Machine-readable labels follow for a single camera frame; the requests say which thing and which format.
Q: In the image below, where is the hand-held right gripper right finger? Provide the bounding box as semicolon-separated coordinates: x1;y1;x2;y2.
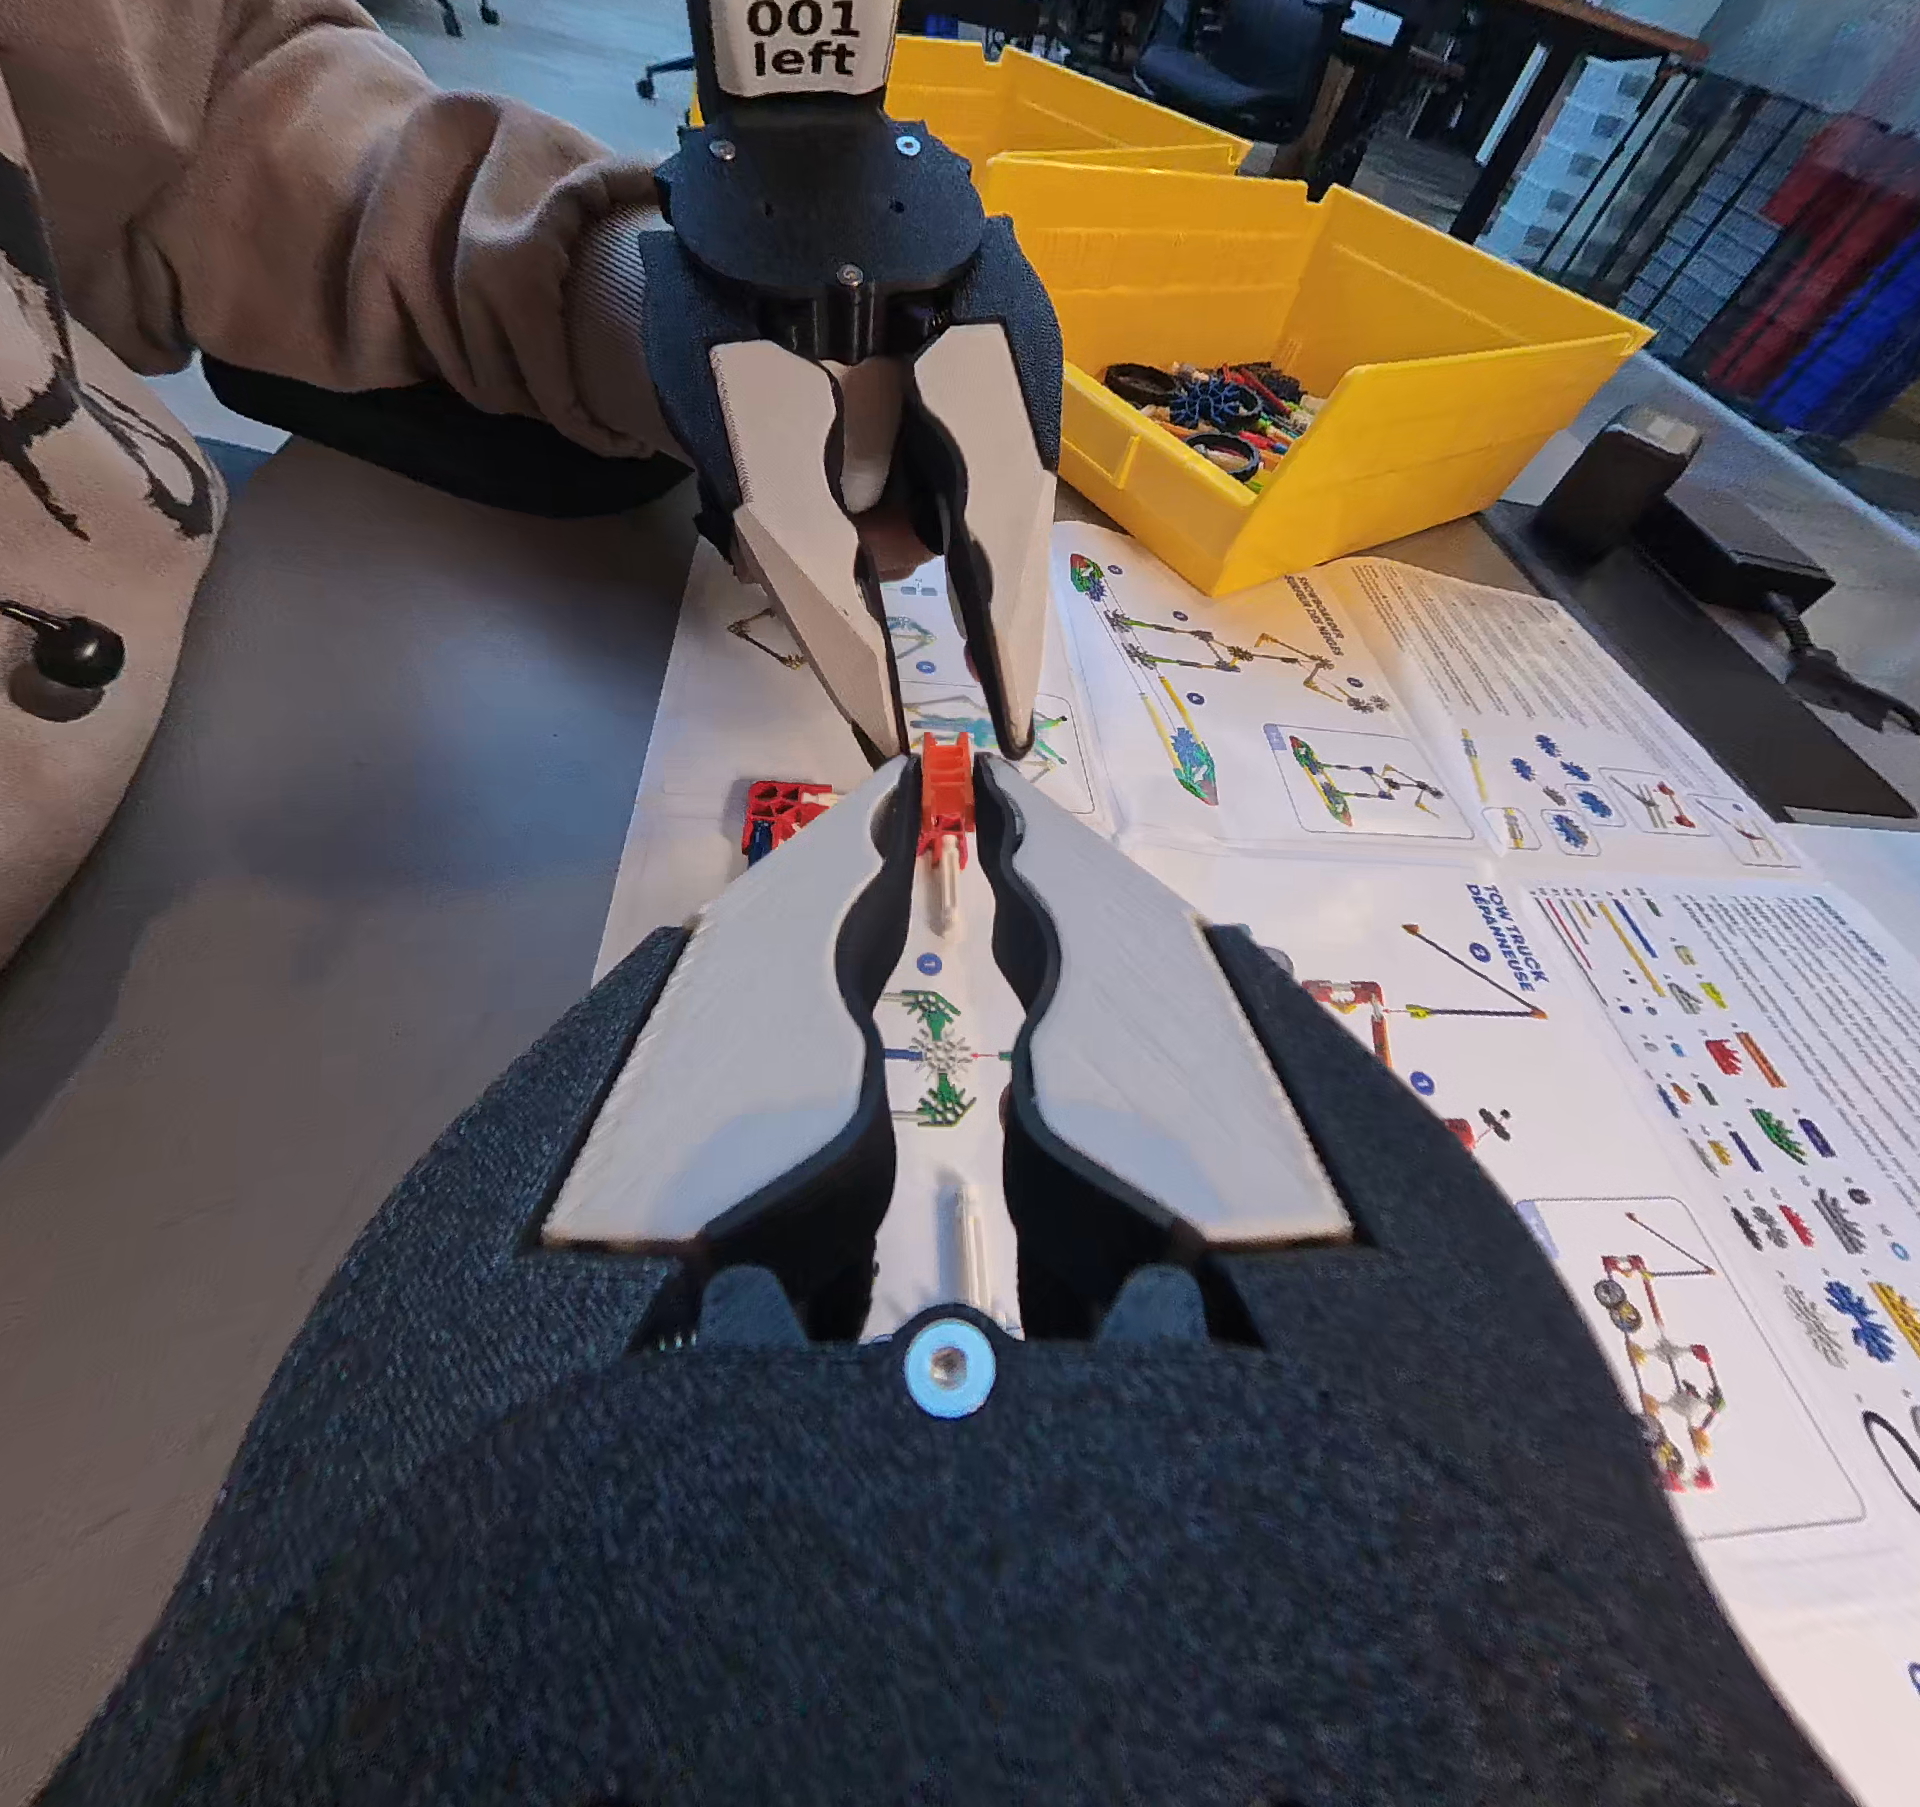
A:
968;752;1356;1251

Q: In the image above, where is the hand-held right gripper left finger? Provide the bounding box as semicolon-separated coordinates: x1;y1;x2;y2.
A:
540;754;926;1258

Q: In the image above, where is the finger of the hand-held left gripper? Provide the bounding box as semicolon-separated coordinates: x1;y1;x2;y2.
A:
707;332;915;767
900;318;1064;763

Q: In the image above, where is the pile of colourful toy parts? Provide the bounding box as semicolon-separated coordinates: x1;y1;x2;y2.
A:
1102;358;1330;488

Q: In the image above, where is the red toy connector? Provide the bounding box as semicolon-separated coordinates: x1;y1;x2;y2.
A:
742;779;835;860

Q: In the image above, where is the orange toy connector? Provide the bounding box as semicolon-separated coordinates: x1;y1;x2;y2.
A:
918;730;981;864

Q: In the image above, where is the yellow divided parts bin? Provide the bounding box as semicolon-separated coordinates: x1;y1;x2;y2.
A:
984;155;1656;597

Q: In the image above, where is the person's left forearm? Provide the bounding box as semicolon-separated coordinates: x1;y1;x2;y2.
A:
0;0;682;461

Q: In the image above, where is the black desk pad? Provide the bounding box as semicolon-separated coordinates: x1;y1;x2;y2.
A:
1477;486;1915;817

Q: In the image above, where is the person's left hand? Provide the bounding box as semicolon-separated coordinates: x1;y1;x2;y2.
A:
857;490;946;582

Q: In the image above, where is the printed instruction sheet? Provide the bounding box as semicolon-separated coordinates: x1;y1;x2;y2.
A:
591;516;1920;1807

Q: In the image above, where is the black mesh cushion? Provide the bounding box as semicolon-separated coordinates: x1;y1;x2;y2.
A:
203;358;695;518

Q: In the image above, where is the black box device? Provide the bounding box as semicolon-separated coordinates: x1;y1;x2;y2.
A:
1533;408;1703;564

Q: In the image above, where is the wooden table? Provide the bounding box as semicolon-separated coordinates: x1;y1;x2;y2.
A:
1350;0;1713;243

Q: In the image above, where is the black power adapter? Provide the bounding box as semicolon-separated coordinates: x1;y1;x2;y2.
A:
1635;486;1835;615

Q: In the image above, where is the storage shelf with bins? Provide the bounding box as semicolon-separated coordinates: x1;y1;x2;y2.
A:
1499;51;1920;444

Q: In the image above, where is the black cable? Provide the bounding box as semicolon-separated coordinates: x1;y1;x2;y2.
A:
1771;590;1920;736

